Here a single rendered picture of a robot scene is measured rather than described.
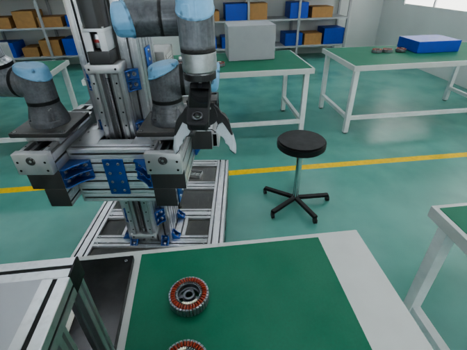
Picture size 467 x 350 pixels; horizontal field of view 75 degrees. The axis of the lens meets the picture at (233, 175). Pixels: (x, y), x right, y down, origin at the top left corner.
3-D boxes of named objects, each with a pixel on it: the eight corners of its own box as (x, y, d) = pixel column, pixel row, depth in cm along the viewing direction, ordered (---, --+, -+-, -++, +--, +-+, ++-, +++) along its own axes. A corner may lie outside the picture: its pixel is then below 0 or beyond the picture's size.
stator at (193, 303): (169, 287, 92) (167, 279, 90) (206, 280, 94) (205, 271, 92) (171, 322, 83) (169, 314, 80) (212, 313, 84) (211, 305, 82)
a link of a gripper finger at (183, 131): (179, 145, 81) (197, 119, 77) (175, 156, 76) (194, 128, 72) (169, 139, 80) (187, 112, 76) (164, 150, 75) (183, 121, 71)
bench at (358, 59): (314, 106, 418) (322, 48, 377) (445, 98, 434) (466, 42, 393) (341, 135, 343) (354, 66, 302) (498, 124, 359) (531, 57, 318)
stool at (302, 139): (260, 185, 265) (262, 125, 234) (315, 180, 269) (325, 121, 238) (274, 228, 220) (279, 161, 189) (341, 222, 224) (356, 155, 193)
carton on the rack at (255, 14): (245, 17, 631) (245, 2, 616) (263, 17, 634) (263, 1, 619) (249, 19, 598) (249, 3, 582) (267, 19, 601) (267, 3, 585)
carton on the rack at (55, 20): (48, 24, 599) (45, 14, 590) (70, 23, 602) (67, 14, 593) (39, 27, 565) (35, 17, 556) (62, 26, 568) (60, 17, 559)
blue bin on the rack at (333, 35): (315, 40, 671) (317, 25, 655) (334, 39, 675) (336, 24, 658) (322, 44, 636) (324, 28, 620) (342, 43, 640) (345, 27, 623)
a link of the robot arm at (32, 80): (46, 104, 115) (32, 67, 108) (14, 103, 117) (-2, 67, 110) (65, 94, 125) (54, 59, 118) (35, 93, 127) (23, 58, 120)
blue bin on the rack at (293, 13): (284, 16, 638) (285, 1, 623) (301, 15, 641) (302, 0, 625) (290, 18, 603) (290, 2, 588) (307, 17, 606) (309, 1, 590)
